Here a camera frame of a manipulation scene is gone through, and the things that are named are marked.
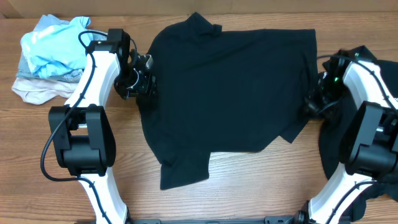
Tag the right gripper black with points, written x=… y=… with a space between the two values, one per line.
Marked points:
x=314 y=104

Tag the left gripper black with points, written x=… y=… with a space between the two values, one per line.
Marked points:
x=147 y=86

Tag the black t-shirt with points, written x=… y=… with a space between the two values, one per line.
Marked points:
x=224 y=91

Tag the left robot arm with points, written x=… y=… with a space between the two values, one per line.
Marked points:
x=80 y=131

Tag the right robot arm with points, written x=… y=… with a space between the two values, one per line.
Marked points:
x=356 y=96

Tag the light blue crumpled shirt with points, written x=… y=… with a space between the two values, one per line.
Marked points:
x=56 y=46

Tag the black polo shirt with logo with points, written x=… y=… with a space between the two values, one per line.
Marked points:
x=332 y=132

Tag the folded denim jeans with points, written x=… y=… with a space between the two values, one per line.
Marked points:
x=62 y=76

